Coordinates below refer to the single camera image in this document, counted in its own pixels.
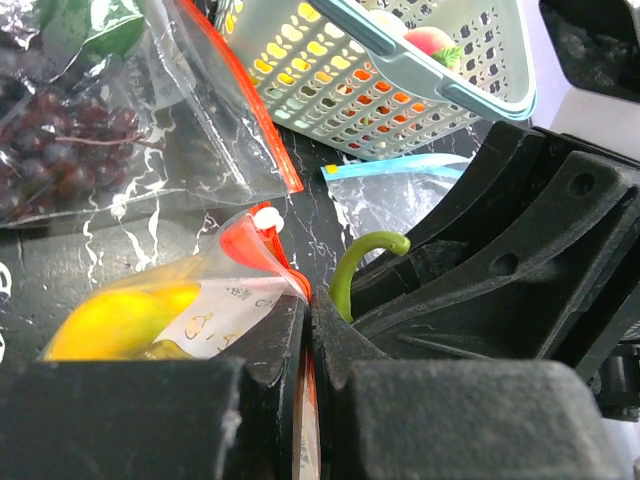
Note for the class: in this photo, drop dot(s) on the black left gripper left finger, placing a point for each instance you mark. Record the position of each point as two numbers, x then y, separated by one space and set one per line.
235 416

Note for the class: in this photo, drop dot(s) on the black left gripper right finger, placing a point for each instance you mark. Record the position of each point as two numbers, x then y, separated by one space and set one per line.
381 418

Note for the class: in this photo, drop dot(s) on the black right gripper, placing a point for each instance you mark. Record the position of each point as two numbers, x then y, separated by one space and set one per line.
597 45

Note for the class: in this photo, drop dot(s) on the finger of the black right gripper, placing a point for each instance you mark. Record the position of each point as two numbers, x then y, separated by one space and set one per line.
534 254

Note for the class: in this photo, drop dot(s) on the clear zip bag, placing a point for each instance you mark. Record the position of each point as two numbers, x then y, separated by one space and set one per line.
391 195
240 297
208 138

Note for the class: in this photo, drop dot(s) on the green cucumber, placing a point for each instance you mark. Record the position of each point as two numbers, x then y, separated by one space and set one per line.
341 283

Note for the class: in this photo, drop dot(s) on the yellow bananas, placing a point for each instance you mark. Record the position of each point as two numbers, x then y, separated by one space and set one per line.
119 322

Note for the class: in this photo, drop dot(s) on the dark red grapes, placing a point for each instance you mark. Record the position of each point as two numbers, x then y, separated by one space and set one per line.
64 140

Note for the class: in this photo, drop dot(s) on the clear zip top bag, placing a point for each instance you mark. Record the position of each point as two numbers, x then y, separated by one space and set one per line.
208 138

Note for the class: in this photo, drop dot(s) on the orange peach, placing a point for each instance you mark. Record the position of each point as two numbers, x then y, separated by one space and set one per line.
437 44

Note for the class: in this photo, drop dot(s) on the teal plastic basket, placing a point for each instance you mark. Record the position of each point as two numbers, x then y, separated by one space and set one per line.
341 72

